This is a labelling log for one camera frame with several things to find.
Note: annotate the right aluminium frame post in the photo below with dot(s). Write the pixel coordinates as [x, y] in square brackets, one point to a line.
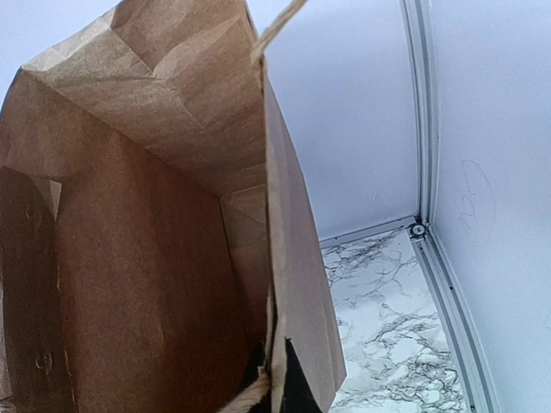
[419, 37]

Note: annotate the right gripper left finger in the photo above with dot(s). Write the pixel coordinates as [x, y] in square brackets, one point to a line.
[256, 373]

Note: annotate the brown paper bag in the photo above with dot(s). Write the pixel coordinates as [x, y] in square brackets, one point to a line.
[155, 223]

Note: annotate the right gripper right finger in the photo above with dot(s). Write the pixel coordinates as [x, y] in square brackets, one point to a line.
[297, 395]

